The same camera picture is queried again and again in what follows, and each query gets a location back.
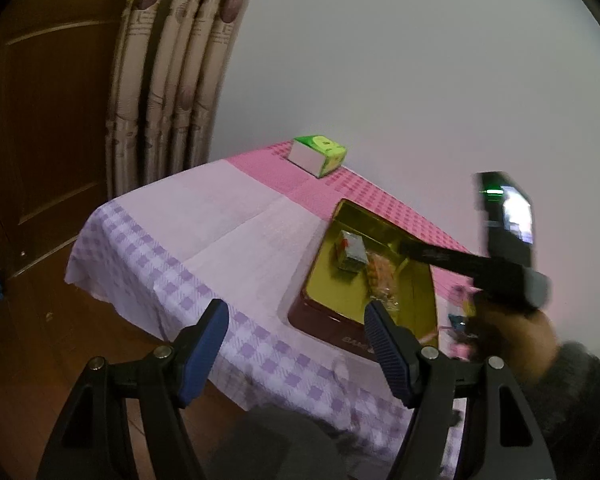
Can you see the black sesame snack packet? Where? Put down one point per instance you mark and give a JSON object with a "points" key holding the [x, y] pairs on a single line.
{"points": [[350, 253]]}

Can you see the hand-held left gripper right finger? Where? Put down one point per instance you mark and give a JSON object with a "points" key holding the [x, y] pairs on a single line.
{"points": [[385, 355]]}

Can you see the beige patterned curtain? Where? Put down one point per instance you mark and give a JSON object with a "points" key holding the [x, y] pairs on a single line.
{"points": [[175, 85]]}

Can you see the person's right hand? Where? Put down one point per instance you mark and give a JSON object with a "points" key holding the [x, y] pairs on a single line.
{"points": [[512, 347]]}

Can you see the pink and purple checked tablecloth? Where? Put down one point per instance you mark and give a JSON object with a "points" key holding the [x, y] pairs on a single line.
{"points": [[205, 240]]}

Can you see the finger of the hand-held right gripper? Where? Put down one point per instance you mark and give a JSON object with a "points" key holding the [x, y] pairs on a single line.
{"points": [[440, 256]]}

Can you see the green tissue box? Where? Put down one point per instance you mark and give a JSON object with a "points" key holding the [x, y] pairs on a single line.
{"points": [[317, 155]]}

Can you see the pink snack packet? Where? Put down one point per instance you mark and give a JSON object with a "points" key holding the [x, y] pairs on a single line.
{"points": [[461, 294]]}

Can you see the person's grey trouser leg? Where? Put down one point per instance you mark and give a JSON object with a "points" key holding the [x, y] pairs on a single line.
{"points": [[275, 447]]}

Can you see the person's right forearm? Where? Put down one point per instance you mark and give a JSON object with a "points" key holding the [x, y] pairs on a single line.
{"points": [[580, 410]]}

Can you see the brown wooden door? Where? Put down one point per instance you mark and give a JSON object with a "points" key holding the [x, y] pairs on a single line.
{"points": [[45, 110]]}

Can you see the gold tin box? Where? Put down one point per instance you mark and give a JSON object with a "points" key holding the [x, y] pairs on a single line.
{"points": [[325, 285]]}

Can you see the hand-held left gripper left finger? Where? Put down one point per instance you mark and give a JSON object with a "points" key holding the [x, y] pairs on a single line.
{"points": [[207, 355]]}

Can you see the orange snack packet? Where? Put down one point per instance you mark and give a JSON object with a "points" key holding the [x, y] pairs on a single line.
{"points": [[380, 276]]}

